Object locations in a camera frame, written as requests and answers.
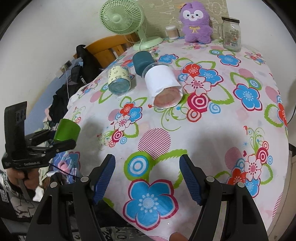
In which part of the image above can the green plastic cup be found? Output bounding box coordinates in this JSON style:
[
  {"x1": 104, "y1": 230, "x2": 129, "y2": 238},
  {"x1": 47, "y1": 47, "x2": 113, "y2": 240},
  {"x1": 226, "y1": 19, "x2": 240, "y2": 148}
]
[{"x1": 54, "y1": 118, "x2": 81, "y2": 142}]

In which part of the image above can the cream patterned cup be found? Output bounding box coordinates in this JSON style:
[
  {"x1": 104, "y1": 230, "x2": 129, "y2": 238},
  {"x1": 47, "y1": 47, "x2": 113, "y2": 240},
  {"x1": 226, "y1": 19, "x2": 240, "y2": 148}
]
[{"x1": 107, "y1": 64, "x2": 131, "y2": 95}]

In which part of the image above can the white paper wrapped cup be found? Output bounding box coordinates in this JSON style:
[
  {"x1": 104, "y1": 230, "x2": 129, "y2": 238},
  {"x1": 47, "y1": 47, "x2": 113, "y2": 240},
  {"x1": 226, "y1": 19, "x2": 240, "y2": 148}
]
[{"x1": 142, "y1": 62, "x2": 183, "y2": 109}]

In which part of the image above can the dark teal cup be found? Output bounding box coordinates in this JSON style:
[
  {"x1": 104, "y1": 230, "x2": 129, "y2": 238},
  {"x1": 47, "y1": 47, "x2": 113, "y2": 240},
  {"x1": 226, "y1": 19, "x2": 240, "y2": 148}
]
[{"x1": 132, "y1": 51, "x2": 155, "y2": 76}]

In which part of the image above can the left hand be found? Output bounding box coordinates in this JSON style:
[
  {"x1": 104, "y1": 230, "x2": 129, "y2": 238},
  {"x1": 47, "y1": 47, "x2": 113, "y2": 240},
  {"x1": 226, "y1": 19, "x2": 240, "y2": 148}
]
[{"x1": 6, "y1": 168, "x2": 39, "y2": 190}]

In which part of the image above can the black phone on left gripper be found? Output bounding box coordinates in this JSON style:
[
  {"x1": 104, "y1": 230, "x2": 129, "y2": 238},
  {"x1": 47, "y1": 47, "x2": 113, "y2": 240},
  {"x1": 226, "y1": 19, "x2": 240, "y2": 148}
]
[{"x1": 4, "y1": 101, "x2": 27, "y2": 155}]

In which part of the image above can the floral tablecloth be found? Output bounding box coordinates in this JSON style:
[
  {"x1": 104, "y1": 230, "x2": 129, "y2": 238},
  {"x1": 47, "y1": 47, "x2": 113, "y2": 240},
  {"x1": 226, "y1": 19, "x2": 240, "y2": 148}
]
[{"x1": 65, "y1": 39, "x2": 289, "y2": 240}]

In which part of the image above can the black bag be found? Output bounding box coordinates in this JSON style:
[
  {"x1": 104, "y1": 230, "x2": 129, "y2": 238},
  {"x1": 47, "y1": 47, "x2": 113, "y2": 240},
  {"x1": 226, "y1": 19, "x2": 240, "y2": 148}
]
[{"x1": 71, "y1": 45, "x2": 103, "y2": 87}]

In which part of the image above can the orange wooden chair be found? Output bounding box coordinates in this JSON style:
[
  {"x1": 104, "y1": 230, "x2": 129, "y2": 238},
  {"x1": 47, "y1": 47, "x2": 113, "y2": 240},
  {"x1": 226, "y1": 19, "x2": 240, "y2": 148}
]
[{"x1": 86, "y1": 33, "x2": 139, "y2": 68}]

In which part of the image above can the green desk fan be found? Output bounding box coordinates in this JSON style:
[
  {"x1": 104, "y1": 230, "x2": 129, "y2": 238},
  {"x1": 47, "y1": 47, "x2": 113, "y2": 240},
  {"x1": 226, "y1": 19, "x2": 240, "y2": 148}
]
[{"x1": 99, "y1": 1, "x2": 164, "y2": 51}]

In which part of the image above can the cotton swab container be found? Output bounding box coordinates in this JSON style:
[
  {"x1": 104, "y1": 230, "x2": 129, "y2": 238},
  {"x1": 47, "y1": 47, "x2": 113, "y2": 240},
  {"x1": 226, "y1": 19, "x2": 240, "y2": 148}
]
[{"x1": 166, "y1": 25, "x2": 179, "y2": 40}]

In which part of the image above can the glass mason jar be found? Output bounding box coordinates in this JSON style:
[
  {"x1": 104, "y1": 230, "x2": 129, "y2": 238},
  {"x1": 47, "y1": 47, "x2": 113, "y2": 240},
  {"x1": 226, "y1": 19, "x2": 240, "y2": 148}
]
[{"x1": 218, "y1": 16, "x2": 241, "y2": 52}]

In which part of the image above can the purple plush toy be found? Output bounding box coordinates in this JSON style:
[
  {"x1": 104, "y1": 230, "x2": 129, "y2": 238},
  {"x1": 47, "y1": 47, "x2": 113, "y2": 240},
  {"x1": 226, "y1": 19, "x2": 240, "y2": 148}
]
[{"x1": 179, "y1": 1, "x2": 213, "y2": 44}]

